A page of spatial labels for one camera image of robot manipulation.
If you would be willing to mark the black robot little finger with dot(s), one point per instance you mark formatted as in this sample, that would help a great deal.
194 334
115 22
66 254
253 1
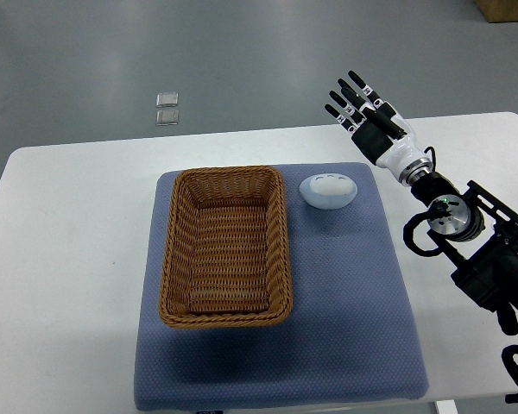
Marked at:
344 121

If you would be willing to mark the brown cardboard box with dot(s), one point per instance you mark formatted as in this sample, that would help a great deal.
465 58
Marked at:
498 11

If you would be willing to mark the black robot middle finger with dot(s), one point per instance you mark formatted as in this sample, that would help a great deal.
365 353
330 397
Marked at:
355 100

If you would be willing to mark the blue white plush toy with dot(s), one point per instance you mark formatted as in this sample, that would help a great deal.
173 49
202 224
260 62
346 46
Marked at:
328 191

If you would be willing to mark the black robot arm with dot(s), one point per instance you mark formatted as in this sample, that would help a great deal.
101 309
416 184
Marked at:
453 183

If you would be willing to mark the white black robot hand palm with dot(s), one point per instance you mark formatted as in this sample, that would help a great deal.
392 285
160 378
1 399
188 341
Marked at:
397 152

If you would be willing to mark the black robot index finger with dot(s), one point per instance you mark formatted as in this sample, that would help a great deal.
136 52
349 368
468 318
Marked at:
372 96

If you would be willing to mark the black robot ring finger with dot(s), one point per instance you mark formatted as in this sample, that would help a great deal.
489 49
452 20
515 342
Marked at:
356 116

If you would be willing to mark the brown wicker basket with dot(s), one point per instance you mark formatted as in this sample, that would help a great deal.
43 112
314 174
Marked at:
227 259

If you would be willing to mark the blue padded mat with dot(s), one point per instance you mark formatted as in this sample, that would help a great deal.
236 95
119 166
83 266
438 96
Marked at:
350 336

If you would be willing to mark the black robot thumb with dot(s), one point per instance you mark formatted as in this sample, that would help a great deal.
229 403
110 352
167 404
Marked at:
388 127

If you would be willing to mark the upper metal floor plate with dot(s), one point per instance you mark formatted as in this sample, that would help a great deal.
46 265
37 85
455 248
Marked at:
167 99

